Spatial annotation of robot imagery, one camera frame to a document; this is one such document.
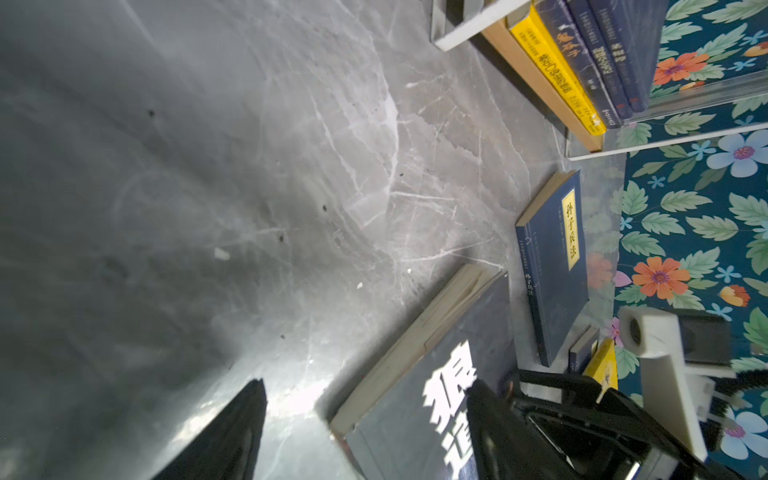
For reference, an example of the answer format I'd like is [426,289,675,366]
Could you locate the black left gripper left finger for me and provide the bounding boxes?
[154,380,267,480]

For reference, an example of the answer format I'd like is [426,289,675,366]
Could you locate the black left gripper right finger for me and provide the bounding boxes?
[466,380,576,479]

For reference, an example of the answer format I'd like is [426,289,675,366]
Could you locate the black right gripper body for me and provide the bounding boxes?
[505,370,740,479]

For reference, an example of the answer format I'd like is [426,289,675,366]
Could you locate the black wolf cover book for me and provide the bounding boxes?
[330,264,517,479]

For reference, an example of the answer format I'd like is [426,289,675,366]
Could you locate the navy book yellow label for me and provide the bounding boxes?
[515,171,588,367]
[567,1,632,126]
[589,0,669,113]

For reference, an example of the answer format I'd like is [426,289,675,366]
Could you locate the yellow cartoon cover book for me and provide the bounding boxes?
[583,338,618,392]

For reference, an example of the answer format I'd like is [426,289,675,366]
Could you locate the navy book under yellow book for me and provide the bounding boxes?
[568,326,600,374]

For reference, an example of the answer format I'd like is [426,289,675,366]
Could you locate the white wooden two-tier shelf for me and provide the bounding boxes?
[429,1,767,161]

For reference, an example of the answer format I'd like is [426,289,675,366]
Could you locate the yellow book on lower shelf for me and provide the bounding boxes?
[505,2,607,136]

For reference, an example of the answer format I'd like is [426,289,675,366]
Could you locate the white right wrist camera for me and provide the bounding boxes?
[618,306,736,461]

